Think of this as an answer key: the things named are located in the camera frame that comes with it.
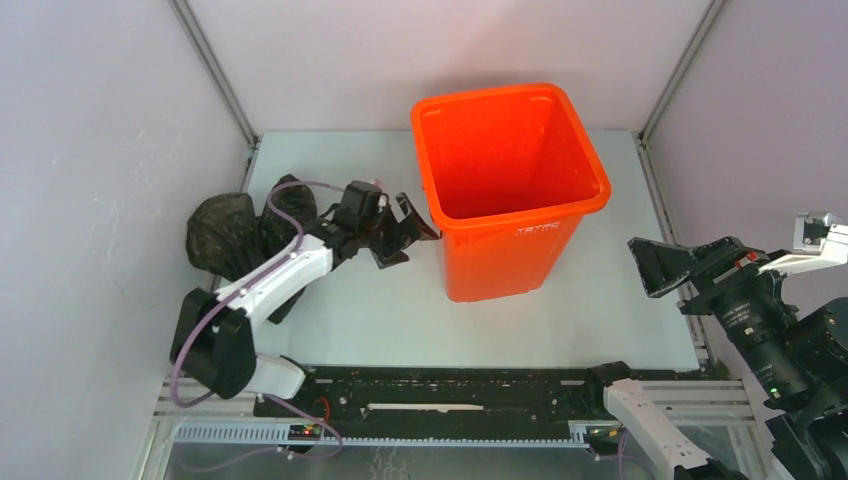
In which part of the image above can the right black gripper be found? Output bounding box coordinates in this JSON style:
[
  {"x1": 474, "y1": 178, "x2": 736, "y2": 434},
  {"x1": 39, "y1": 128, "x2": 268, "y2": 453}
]
[{"x1": 627, "y1": 226, "x2": 808, "y2": 397}]

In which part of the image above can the left aluminium frame post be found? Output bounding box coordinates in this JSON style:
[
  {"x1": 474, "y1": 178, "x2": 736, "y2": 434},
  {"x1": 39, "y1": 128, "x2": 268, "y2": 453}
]
[{"x1": 168, "y1": 0, "x2": 259, "y2": 149}]

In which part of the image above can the orange plastic trash bin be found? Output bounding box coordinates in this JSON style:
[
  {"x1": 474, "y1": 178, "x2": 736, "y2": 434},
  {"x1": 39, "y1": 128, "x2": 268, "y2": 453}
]
[{"x1": 410, "y1": 83, "x2": 612, "y2": 302}]

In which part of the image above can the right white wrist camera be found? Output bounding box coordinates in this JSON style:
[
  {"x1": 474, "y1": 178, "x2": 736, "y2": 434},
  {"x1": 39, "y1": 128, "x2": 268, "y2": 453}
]
[{"x1": 759, "y1": 211, "x2": 847, "y2": 276}]

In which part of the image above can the right aluminium frame post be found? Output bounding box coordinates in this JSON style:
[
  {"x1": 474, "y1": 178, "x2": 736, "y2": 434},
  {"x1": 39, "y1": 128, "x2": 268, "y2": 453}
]
[{"x1": 638, "y1": 0, "x2": 730, "y2": 145}]

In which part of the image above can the white slotted cable duct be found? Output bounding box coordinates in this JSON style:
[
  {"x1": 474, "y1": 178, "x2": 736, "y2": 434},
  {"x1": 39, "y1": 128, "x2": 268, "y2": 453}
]
[{"x1": 175, "y1": 422, "x2": 590, "y2": 448}]

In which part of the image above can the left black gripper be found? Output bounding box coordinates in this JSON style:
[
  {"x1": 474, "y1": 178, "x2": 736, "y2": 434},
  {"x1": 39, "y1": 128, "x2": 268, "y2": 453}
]
[{"x1": 358, "y1": 194, "x2": 438, "y2": 269}]

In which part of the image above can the black plastic trash bag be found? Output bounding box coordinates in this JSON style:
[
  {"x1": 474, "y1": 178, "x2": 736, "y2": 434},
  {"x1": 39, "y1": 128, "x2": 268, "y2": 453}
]
[{"x1": 185, "y1": 192, "x2": 296, "y2": 282}]

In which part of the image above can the aluminium frame post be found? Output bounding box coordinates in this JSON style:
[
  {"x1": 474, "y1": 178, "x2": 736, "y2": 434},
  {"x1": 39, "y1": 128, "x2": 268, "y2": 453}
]
[
  {"x1": 638, "y1": 0, "x2": 730, "y2": 145},
  {"x1": 168, "y1": 0, "x2": 259, "y2": 149}
]

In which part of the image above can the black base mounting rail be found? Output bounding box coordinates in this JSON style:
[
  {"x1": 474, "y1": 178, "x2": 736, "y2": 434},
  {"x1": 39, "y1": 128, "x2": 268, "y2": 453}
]
[{"x1": 290, "y1": 366, "x2": 611, "y2": 439}]

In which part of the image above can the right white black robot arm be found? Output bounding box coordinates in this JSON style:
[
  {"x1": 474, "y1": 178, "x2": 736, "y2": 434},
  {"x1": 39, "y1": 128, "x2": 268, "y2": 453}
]
[{"x1": 581, "y1": 237, "x2": 847, "y2": 479}]

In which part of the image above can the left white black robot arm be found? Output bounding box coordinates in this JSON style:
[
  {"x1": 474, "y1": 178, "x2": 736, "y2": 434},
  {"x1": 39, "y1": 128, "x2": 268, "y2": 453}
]
[{"x1": 170, "y1": 190, "x2": 440, "y2": 417}]

